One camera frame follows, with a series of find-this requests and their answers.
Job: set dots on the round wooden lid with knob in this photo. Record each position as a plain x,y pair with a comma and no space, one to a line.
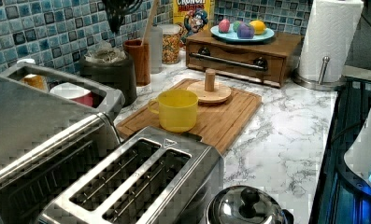
209,90

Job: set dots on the light blue plate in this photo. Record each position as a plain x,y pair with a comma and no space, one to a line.
231,36

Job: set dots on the brown wooden utensil cup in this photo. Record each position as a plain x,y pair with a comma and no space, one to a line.
140,53

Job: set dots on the wooden drawer box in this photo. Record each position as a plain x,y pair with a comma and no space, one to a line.
270,61

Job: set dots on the paper towel roll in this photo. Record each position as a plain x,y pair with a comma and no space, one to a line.
330,30

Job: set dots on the silver toaster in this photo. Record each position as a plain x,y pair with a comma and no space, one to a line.
155,177

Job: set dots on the cereal jar with white lid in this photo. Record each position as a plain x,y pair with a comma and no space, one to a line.
170,52

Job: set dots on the yellow toy lemon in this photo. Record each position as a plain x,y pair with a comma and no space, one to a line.
259,27

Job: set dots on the bamboo cutting board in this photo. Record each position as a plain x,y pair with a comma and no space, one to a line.
219,125

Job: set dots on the red white bowl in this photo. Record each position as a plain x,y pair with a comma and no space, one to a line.
73,92

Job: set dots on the pile of tea bags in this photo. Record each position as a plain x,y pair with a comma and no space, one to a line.
104,52

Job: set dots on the frosted plastic cup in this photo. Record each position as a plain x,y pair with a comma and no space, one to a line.
156,47

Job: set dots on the purple plush fruit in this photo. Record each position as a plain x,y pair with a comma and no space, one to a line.
245,31

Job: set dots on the stainless toaster oven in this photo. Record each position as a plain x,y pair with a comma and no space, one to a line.
48,142

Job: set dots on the silver paper towel holder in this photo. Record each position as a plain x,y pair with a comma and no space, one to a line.
320,84

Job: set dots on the black tea bag container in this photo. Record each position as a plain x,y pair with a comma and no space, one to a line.
119,75

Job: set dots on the red plush strawberry right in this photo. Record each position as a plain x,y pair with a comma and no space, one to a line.
224,26

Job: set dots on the yellow cereal box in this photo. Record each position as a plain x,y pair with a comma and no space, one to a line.
192,16

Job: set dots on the yellow mug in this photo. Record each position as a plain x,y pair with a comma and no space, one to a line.
176,109

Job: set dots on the black kitchen utensils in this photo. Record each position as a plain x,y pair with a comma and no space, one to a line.
116,11

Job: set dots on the wooden pestle stick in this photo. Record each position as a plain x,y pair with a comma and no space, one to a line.
146,35

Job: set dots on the steel pot lid black knob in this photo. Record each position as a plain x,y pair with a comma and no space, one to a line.
246,205

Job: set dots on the orange bottle white cap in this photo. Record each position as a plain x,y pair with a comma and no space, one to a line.
36,81

